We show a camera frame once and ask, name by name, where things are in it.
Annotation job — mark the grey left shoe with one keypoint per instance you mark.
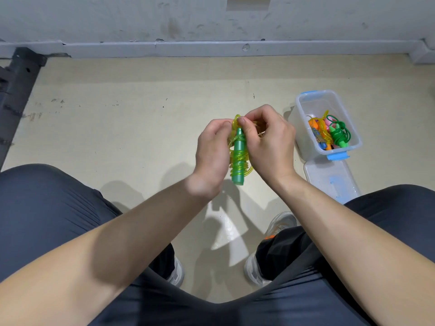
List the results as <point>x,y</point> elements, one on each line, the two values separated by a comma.
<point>177,273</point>

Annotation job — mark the person's left hand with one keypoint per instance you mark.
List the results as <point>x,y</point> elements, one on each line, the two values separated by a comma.
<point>212,159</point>

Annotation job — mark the black metal rack frame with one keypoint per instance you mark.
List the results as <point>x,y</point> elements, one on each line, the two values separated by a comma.
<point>15,91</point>

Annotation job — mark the black shorts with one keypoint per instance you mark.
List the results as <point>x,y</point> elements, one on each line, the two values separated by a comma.
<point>34,207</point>

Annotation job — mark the person's left forearm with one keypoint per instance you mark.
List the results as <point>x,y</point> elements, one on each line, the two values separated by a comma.
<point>81,254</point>

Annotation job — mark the grey right shoe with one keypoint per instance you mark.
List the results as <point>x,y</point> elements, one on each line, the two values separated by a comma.
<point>275,224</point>

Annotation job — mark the grey shoe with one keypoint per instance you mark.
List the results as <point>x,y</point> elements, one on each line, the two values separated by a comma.
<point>275,224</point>
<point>177,273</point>

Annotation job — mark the person's right forearm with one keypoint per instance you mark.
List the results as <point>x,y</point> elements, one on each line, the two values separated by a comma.
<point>360,247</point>

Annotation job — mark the clear plastic box lid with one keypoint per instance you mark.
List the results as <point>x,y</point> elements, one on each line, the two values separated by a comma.
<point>333,180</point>

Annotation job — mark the person's right hand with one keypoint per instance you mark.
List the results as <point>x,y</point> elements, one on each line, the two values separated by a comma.
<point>272,146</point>

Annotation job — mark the clear storage box blue latches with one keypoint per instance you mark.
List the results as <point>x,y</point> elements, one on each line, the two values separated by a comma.
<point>309,105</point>

